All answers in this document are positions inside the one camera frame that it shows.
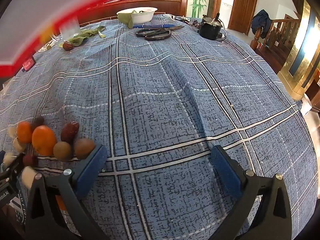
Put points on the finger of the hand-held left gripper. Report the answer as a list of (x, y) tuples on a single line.
[(12, 166)]

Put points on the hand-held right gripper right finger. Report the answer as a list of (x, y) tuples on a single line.
[(225, 173)]

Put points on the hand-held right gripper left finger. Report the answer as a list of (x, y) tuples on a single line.
[(92, 170)]

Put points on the white dried fruit piece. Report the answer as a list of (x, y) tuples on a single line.
[(28, 176), (7, 158), (11, 131), (18, 145)]

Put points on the small red fruit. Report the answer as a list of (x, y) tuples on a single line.
[(30, 160)]

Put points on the brown longan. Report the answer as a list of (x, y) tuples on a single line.
[(84, 148), (62, 151)]

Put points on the small orange kumquat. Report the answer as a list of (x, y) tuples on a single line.
[(23, 131)]

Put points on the large orange kumquat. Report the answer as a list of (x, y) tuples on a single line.
[(43, 140)]

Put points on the red date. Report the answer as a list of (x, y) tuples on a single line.
[(69, 132), (67, 46)]

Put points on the dark wrinkled date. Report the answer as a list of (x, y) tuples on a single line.
[(37, 122)]

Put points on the red cardboard box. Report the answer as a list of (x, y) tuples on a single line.
[(62, 5)]

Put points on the blue plaid tablecloth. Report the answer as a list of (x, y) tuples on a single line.
[(162, 92)]

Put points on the small red card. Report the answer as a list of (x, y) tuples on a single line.
[(28, 64)]

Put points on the golden framed panel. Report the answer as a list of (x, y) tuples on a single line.
[(300, 55)]

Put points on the clear glass cup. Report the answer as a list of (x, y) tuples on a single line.
[(68, 28)]

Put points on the black pot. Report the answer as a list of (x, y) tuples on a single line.
[(211, 28)]

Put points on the wooden stair railing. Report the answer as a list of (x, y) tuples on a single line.
[(277, 37)]

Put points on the green leaf in bowl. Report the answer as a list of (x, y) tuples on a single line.
[(126, 18)]

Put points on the dark blue jacket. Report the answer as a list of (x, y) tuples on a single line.
[(261, 22)]

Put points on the blue pen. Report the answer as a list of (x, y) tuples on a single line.
[(155, 26)]

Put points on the white bowl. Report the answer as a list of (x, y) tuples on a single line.
[(140, 15)]

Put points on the brown wooden door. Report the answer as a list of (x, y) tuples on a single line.
[(243, 8)]

